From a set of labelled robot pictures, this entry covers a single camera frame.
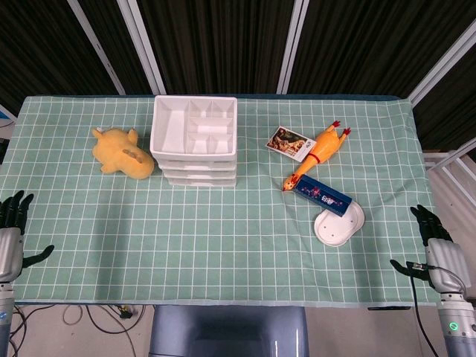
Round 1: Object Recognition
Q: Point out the yellow plush toy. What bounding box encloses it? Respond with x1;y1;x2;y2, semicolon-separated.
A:
91;127;155;181

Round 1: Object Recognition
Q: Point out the white plastic drawer cabinet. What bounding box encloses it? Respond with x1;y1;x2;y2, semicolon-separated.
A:
149;94;239;187

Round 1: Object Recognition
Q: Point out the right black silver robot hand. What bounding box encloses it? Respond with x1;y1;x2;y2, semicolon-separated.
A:
389;204;472;295

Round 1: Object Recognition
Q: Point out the green checked tablecloth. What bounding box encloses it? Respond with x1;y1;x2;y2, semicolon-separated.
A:
0;94;442;308

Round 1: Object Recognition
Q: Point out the blue grey robot torso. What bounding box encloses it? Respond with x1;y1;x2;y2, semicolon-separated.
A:
148;305;310;357

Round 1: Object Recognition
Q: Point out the picture postcard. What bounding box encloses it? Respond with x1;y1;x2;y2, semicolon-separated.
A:
266;126;317;161

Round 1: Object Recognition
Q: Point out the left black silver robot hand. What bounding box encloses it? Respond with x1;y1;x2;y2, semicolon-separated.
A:
0;190;55;284

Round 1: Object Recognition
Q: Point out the yellow rubber chicken toy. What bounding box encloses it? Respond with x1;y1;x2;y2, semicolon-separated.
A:
281;120;352;193

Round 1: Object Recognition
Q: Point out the black floor cable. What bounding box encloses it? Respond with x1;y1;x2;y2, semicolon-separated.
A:
85;305;149;357

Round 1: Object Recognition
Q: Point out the black right hand cable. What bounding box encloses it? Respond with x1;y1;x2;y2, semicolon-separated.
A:
407;262;447;357

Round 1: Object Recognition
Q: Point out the white oval plastic tray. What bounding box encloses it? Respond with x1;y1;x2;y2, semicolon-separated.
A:
314;202;366;247

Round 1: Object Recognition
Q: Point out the white metal frame post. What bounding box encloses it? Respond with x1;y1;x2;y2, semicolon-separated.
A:
408;22;476;106
276;0;310;94
118;0;167;95
68;0;126;94

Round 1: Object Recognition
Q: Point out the clear drawer with turtle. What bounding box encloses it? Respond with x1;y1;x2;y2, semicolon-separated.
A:
167;178;238;187

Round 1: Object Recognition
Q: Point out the long blue printed box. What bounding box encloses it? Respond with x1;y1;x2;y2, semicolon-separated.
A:
293;173;353;219

